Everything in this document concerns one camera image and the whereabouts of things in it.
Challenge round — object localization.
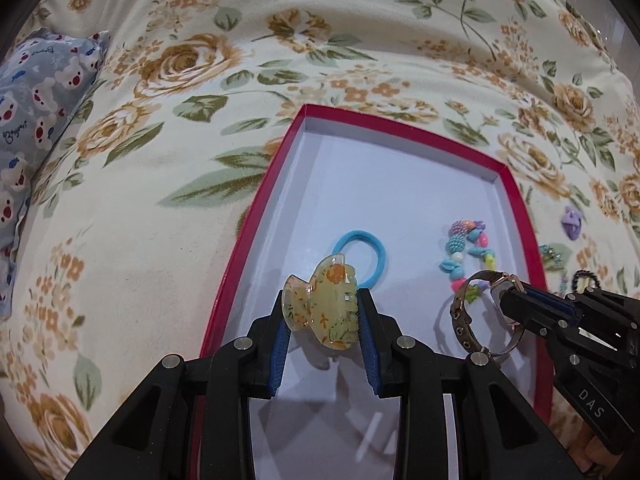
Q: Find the red shallow box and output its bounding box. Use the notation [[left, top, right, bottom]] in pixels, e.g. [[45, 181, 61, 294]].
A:
[[190, 104, 557, 480]]

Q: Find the person's right hand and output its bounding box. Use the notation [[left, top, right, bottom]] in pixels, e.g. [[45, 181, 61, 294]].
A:
[[567, 420, 618, 480]]

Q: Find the colourful bead bracelet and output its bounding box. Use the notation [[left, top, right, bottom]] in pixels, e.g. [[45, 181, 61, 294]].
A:
[[439, 217, 498, 306]]

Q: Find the blue bear print pillow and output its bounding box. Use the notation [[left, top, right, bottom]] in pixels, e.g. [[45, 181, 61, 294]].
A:
[[0, 27, 111, 321]]

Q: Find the blue hair tie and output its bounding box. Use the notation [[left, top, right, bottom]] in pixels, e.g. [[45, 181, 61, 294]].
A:
[[331, 230, 387, 291]]

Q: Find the black bead bracelet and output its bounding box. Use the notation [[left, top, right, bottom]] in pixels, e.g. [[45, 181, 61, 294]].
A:
[[570, 270, 601, 293]]

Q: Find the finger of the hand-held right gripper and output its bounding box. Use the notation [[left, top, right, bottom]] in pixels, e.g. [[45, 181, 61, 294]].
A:
[[522, 286, 588, 322], [499, 289, 586, 343]]

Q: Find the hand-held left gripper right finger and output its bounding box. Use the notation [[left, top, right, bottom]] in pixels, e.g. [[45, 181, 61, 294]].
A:
[[357, 290, 596, 480]]

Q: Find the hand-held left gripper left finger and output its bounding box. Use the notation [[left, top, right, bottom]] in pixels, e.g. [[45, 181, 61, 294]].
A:
[[65, 290, 291, 480]]

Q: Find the brown strap wristwatch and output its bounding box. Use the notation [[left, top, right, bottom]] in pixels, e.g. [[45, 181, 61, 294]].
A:
[[450, 270, 526, 358]]

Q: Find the purple hair clip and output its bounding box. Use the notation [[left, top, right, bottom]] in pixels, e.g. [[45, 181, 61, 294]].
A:
[[559, 206, 586, 240]]

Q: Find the cream floral blanket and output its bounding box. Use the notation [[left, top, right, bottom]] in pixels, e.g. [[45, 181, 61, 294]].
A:
[[0, 0, 640, 480]]

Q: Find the yellow floral hair claw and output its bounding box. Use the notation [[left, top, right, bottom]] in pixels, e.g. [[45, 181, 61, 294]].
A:
[[283, 254, 363, 351]]

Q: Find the light blue bead bracelet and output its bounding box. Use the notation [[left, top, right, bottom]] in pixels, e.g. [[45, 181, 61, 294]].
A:
[[539, 242, 571, 291]]

